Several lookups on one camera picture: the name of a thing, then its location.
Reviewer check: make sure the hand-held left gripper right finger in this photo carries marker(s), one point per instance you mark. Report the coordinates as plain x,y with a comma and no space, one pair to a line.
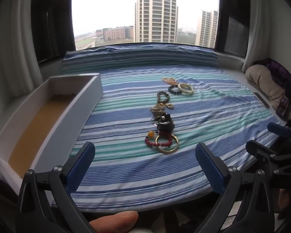
208,167

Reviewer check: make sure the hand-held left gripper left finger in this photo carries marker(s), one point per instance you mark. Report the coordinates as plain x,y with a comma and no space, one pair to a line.
81,165

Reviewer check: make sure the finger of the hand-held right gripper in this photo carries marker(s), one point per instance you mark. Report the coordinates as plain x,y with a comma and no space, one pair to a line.
278,129
259,149

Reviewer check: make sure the gold bangle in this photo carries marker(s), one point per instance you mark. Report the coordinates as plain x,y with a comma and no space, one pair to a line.
168,151

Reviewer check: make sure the white cardboard box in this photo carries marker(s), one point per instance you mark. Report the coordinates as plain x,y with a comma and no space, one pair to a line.
51,116

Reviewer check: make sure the black key fob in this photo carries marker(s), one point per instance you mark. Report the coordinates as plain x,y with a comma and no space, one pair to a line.
166,123

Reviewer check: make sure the pale jade bangle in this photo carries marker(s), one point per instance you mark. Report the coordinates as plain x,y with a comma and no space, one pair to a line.
188,92

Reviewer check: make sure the person's right hand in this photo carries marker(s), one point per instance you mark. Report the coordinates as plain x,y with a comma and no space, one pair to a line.
289,200

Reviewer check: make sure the person's left hand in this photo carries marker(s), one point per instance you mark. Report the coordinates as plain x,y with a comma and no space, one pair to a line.
114,220

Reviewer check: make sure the metal vent strip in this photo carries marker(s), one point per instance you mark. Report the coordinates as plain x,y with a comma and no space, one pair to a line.
261,100

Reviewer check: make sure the blue green striped bed sheet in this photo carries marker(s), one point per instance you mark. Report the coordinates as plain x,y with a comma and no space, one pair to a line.
126,174

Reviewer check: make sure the beige cushion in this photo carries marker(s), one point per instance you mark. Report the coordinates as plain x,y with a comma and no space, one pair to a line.
262,82

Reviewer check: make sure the beige and purple pillows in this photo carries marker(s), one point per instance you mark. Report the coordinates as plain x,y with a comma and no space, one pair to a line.
281,75

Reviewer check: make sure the white curtain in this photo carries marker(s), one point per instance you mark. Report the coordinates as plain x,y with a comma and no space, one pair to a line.
17,41
257,29

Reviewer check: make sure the slim tower building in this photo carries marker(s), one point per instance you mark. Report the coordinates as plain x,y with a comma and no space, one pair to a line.
206,29

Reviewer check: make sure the low red building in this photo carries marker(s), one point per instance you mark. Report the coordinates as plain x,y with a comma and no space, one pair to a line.
117,33

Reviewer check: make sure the tall tower building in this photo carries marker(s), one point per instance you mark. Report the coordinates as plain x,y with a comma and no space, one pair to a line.
156,14

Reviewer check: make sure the dark window frame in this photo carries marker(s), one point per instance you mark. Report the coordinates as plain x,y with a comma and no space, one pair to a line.
232,29
53,21

